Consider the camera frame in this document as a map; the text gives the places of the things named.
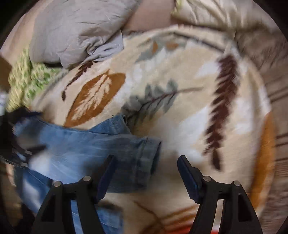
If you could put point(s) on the beige leaf print blanket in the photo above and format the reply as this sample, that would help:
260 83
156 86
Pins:
192 89

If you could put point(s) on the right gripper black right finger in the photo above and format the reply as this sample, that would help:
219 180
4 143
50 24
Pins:
238 214

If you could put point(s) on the grey quilted pillow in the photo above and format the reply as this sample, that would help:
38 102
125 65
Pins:
74 32

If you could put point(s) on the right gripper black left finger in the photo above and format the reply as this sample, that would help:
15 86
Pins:
55 214

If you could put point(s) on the green white patterned blanket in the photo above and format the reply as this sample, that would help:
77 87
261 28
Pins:
27 79

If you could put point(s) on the blue denim jeans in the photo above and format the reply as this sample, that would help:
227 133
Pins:
71 154

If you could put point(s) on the striped beige brown sofa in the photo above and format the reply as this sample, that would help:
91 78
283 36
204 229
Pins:
268 50

